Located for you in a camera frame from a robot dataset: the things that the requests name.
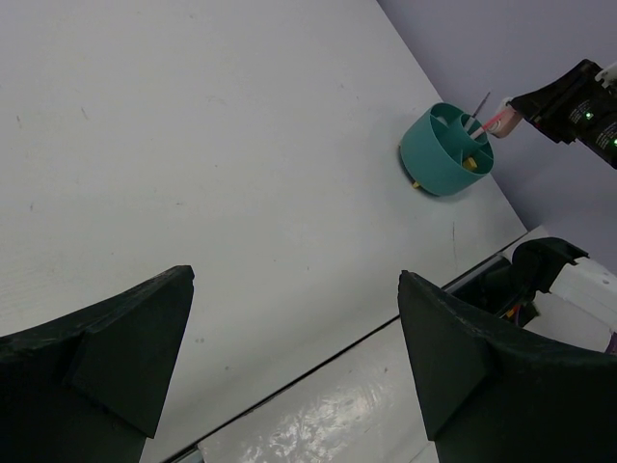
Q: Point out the pink mini stapler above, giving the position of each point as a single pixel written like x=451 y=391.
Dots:
x=508 y=119

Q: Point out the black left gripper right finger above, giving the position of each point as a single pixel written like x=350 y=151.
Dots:
x=490 y=391

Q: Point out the teal round divided organizer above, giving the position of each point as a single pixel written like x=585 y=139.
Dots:
x=433 y=150

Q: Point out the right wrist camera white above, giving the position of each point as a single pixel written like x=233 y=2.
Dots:
x=607 y=76

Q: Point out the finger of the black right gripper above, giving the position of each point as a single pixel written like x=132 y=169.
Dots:
x=567 y=109

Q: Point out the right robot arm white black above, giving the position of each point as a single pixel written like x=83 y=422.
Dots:
x=584 y=283

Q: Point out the blue ballpoint pen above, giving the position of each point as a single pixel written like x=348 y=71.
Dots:
x=481 y=104

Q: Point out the pink red gel pen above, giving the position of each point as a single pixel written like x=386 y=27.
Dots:
x=488 y=126

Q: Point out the yellow eraser block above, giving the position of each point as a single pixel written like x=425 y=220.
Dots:
x=470 y=164

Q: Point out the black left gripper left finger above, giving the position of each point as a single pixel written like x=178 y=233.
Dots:
x=90 y=386

